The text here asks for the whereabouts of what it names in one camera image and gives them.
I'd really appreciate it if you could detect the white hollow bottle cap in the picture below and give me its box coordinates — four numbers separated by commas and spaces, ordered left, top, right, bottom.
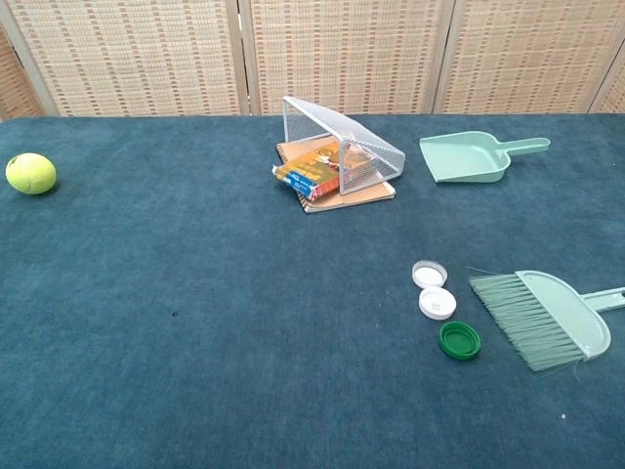
411, 260, 448, 289

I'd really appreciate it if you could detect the white printed bottle cap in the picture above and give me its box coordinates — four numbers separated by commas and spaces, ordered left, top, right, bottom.
418, 286, 458, 321

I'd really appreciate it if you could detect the green bottle cap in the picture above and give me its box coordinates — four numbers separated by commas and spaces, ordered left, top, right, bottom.
438, 320, 482, 362

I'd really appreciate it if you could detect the light green small broom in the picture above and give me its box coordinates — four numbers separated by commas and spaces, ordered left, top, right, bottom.
468, 270, 625, 373

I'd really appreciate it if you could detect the colourful orange blue book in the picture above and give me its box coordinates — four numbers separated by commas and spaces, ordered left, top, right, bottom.
271, 148, 385, 202

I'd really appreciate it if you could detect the brown spiral notebook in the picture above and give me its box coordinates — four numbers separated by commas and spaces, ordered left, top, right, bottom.
275, 140, 397, 215

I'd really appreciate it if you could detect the blue felt table mat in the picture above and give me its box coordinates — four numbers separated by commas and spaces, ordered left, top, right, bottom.
0, 112, 625, 469

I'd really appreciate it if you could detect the light green dustpan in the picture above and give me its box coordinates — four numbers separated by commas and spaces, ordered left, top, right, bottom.
419, 131, 552, 185

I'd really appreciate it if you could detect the woven bamboo folding screen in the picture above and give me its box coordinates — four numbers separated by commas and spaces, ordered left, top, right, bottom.
0, 0, 625, 123

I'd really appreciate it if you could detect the yellow-green tennis ball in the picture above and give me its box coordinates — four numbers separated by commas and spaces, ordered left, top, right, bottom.
5, 151, 58, 196

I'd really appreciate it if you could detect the white wire mesh basket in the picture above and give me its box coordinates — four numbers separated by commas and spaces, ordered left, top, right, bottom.
281, 96, 407, 196

